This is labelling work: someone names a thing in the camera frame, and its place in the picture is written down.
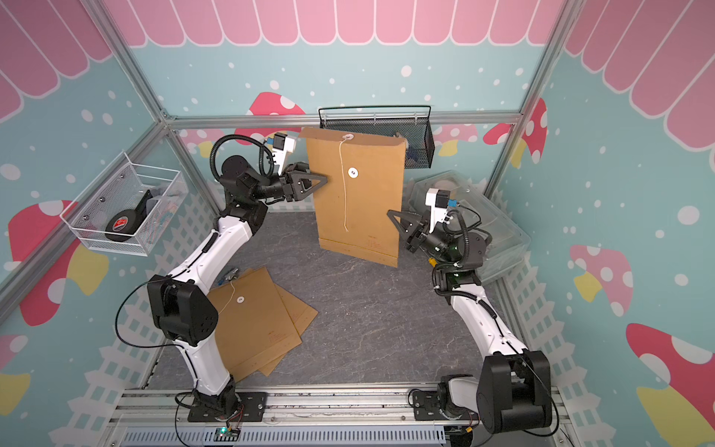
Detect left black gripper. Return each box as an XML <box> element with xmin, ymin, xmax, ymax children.
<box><xmin>250</xmin><ymin>162</ymin><xmax>329</xmax><ymax>204</ymax></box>

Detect brown kraft file bag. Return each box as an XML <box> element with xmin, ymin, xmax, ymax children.
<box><xmin>209</xmin><ymin>268</ymin><xmax>302</xmax><ymax>382</ymax></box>
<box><xmin>259</xmin><ymin>285</ymin><xmax>318</xmax><ymax>376</ymax></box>
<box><xmin>300</xmin><ymin>127</ymin><xmax>407</xmax><ymax>267</ymax></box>

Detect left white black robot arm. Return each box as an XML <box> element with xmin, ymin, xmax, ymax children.
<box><xmin>142</xmin><ymin>132</ymin><xmax>328</xmax><ymax>422</ymax></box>

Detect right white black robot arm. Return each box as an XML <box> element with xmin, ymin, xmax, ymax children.
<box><xmin>387</xmin><ymin>205</ymin><xmax>560</xmax><ymax>438</ymax></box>

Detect clear plastic storage box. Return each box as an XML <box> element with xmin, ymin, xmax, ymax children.
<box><xmin>403</xmin><ymin>171</ymin><xmax>531</xmax><ymax>283</ymax></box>

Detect small metal clip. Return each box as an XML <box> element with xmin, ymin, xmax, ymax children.
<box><xmin>223</xmin><ymin>268</ymin><xmax>239</xmax><ymax>282</ymax></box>

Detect black tape roll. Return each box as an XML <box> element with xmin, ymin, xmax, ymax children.
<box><xmin>105</xmin><ymin>210</ymin><xmax>141</xmax><ymax>242</ymax></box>

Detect green lit circuit board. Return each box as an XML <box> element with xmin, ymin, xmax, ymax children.
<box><xmin>213</xmin><ymin>427</ymin><xmax>241</xmax><ymax>443</ymax></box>

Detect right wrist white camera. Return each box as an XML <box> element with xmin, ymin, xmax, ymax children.
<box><xmin>426</xmin><ymin>188</ymin><xmax>457</xmax><ymax>227</ymax></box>

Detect wrist white camera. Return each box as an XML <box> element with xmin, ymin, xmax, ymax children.
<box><xmin>426</xmin><ymin>188</ymin><xmax>457</xmax><ymax>227</ymax></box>
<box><xmin>271</xmin><ymin>132</ymin><xmax>297</xmax><ymax>173</ymax></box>

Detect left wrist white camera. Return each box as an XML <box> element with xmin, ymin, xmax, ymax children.
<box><xmin>271</xmin><ymin>132</ymin><xmax>297</xmax><ymax>173</ymax></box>

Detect black wire mesh basket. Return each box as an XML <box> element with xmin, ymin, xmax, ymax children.
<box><xmin>318</xmin><ymin>104</ymin><xmax>436</xmax><ymax>169</ymax></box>

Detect clear acrylic wall bin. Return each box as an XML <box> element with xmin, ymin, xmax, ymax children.
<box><xmin>60</xmin><ymin>153</ymin><xmax>188</xmax><ymax>256</ymax></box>

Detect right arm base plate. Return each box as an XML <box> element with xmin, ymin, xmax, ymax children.
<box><xmin>407</xmin><ymin>389</ymin><xmax>479</xmax><ymax>424</ymax></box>

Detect aluminium front rail frame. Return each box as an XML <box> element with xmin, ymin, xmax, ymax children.
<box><xmin>99</xmin><ymin>383</ymin><xmax>581</xmax><ymax>446</ymax></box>

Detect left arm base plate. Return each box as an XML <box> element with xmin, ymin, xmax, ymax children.
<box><xmin>187</xmin><ymin>392</ymin><xmax>267</xmax><ymax>423</ymax></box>

